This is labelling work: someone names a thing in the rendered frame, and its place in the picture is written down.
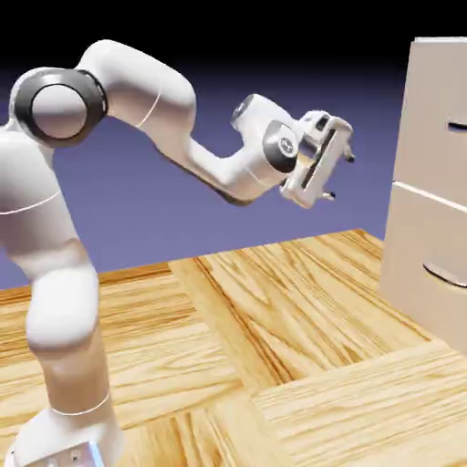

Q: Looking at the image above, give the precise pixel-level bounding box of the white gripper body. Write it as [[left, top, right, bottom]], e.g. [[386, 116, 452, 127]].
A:
[[279, 117, 355, 210]]

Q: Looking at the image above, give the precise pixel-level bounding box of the beige painted cabinet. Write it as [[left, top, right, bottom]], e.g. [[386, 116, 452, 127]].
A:
[[379, 36, 467, 357]]

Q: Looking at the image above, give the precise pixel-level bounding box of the beige top drawer front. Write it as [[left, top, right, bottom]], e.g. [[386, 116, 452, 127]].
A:
[[393, 40, 467, 203]]

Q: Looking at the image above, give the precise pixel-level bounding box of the beige drawer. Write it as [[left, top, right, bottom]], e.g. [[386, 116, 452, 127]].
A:
[[379, 182, 467, 357], [393, 40, 467, 203]]

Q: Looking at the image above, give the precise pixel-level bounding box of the beige bottom drawer front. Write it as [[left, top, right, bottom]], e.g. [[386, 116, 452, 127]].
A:
[[379, 182, 467, 357]]

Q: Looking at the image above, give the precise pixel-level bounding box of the silver curved metal handle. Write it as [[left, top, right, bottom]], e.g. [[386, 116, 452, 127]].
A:
[[422, 262, 467, 288]]

